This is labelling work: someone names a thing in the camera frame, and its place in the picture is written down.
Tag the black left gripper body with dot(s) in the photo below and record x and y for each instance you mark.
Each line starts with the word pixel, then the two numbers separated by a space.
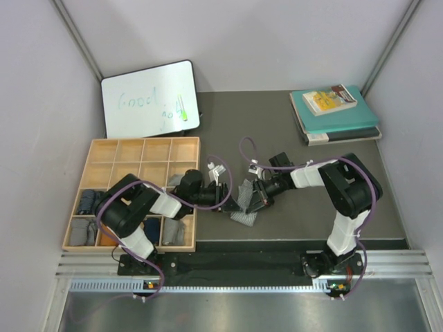
pixel 207 196

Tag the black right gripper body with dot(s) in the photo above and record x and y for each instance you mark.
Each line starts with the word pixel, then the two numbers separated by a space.
pixel 267 190

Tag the light grey underwear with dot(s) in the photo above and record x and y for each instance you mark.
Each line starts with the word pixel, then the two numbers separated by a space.
pixel 175 180

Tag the grey striped boxer shorts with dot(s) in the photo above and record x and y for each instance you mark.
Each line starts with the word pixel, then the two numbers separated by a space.
pixel 245 192

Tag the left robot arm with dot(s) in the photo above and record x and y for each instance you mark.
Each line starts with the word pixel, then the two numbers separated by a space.
pixel 123 208

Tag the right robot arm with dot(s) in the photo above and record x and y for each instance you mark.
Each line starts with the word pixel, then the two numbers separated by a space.
pixel 351 188

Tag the wooden compartment tray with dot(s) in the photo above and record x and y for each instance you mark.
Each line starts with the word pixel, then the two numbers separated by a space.
pixel 150 159

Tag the grey rolled garment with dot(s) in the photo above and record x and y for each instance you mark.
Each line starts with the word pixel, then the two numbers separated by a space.
pixel 173 232

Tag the navy rolled garment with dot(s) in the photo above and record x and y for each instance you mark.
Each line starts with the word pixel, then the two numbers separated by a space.
pixel 152 228

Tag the green whiteboard marker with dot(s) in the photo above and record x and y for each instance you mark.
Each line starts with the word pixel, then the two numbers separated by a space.
pixel 182 109

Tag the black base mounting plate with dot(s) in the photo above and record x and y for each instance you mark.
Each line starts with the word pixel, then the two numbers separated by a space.
pixel 246 263

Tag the white whiteboard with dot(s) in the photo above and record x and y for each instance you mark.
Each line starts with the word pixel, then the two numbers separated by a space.
pixel 145 103

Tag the yellow paperback book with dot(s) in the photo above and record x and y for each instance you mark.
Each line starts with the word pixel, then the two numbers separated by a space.
pixel 329 100

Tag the orange rolled garment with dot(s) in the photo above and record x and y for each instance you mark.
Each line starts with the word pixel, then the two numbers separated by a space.
pixel 105 241

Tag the dark blue rolled socks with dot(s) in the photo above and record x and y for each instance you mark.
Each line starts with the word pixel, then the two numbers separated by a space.
pixel 87 200

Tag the grey rolled socks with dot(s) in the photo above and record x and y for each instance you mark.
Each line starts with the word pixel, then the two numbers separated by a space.
pixel 83 232

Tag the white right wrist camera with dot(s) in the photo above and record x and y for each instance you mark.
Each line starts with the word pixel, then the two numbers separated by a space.
pixel 253 168

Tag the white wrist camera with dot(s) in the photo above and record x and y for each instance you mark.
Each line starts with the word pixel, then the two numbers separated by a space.
pixel 215 171
pixel 253 168

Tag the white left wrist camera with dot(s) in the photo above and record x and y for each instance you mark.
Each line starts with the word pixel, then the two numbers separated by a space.
pixel 215 171

